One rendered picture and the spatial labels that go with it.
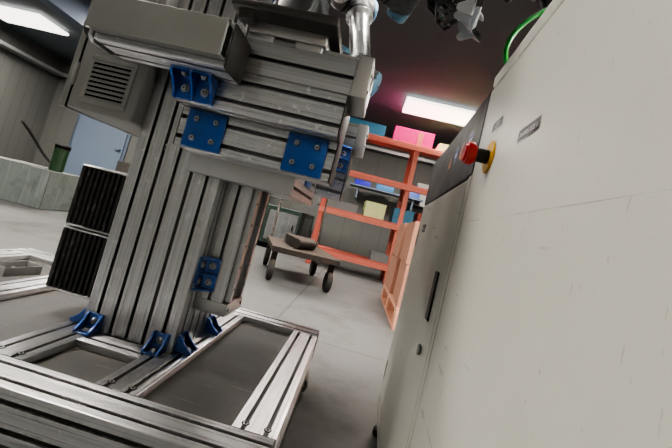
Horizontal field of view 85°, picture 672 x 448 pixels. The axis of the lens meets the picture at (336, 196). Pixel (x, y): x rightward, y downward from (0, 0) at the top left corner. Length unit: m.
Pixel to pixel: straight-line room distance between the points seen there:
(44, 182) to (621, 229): 5.05
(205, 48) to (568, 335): 0.67
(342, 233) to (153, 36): 7.14
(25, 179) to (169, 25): 4.56
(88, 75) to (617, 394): 1.17
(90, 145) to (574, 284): 9.80
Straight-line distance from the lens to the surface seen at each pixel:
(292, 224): 5.95
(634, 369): 0.24
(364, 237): 7.74
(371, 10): 1.74
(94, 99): 1.15
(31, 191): 5.19
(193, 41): 0.76
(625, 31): 0.36
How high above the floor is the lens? 0.64
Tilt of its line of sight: 4 degrees up
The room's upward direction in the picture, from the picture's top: 14 degrees clockwise
